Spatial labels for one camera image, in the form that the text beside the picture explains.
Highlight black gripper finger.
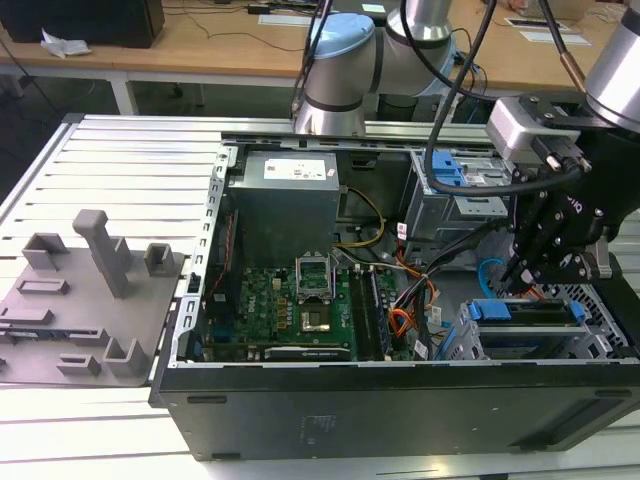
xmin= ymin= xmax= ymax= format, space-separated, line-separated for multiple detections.
xmin=516 ymin=240 xmax=613 ymax=299
xmin=501 ymin=167 xmax=568 ymax=292

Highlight blue disk wire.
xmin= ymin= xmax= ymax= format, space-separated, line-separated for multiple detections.
xmin=476 ymin=256 xmax=516 ymax=302

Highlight hard disk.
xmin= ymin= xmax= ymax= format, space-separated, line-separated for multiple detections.
xmin=468 ymin=298 xmax=587 ymax=357

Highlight metal disk bay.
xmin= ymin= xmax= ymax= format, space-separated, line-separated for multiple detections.
xmin=448 ymin=280 xmax=632 ymax=362

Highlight black RAM slot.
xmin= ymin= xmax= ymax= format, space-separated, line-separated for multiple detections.
xmin=348 ymin=267 xmax=374 ymax=361
xmin=367 ymin=267 xmax=392 ymax=360

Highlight metal drive cage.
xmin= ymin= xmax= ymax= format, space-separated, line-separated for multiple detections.
xmin=402 ymin=149 xmax=519 ymax=252

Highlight blue plastic drive latch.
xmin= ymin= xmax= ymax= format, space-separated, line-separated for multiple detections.
xmin=430 ymin=150 xmax=470 ymax=195

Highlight CPU socket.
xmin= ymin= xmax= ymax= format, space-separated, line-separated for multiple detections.
xmin=298 ymin=305 xmax=335 ymax=337

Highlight metal socket cover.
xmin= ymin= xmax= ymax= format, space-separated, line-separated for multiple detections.
xmin=294 ymin=253 xmax=334 ymax=304

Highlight black open PC case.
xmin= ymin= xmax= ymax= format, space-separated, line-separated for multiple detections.
xmin=148 ymin=130 xmax=640 ymax=462

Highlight grey power supply unit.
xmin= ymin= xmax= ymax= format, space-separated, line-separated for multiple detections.
xmin=227 ymin=151 xmax=342 ymax=267

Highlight black graphics card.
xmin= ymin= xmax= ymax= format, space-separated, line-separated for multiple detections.
xmin=263 ymin=345 xmax=355 ymax=362

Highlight green motherboard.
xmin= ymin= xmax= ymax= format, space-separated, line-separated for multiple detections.
xmin=199 ymin=264 xmax=417 ymax=362

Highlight wooden desk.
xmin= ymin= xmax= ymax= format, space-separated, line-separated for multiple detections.
xmin=0 ymin=0 xmax=626 ymax=105

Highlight grey parts rack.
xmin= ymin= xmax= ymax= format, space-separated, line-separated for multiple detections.
xmin=0 ymin=208 xmax=192 ymax=388

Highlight black box on desk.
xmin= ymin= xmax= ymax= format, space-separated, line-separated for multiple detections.
xmin=0 ymin=0 xmax=166 ymax=50

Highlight crumpled white paper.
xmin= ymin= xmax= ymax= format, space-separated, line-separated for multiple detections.
xmin=39 ymin=27 xmax=93 ymax=59

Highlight black wire bundle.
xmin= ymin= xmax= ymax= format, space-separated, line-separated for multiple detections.
xmin=393 ymin=217 xmax=516 ymax=354

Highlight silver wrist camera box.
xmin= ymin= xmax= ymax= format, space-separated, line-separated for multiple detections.
xmin=485 ymin=96 xmax=585 ymax=167

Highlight black cable copper sleeve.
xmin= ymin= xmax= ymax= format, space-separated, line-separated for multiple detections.
xmin=538 ymin=0 xmax=588 ymax=94

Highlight black camera cable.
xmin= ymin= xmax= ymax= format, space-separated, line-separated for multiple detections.
xmin=424 ymin=0 xmax=586 ymax=197

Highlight yellow power wires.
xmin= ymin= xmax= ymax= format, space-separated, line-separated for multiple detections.
xmin=333 ymin=186 xmax=386 ymax=249

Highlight blue hanging cable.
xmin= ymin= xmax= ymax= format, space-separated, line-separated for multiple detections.
xmin=463 ymin=49 xmax=490 ymax=124

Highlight orange wire bundle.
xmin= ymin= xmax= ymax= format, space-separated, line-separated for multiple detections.
xmin=388 ymin=307 xmax=419 ymax=347

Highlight red thin wire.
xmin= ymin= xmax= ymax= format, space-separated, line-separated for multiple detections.
xmin=206 ymin=210 xmax=238 ymax=302

